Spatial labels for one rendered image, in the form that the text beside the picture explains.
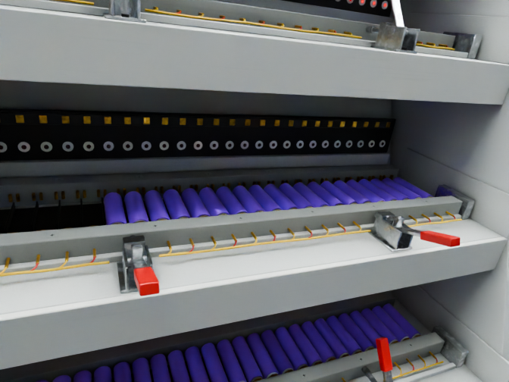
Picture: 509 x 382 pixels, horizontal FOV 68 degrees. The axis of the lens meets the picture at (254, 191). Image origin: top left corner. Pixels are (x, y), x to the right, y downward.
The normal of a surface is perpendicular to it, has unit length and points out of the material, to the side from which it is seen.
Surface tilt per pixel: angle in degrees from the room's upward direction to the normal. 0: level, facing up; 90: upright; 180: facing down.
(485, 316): 90
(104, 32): 110
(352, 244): 20
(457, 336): 90
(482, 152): 90
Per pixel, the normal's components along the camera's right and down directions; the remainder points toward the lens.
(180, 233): 0.38, 0.42
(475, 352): -0.92, 0.06
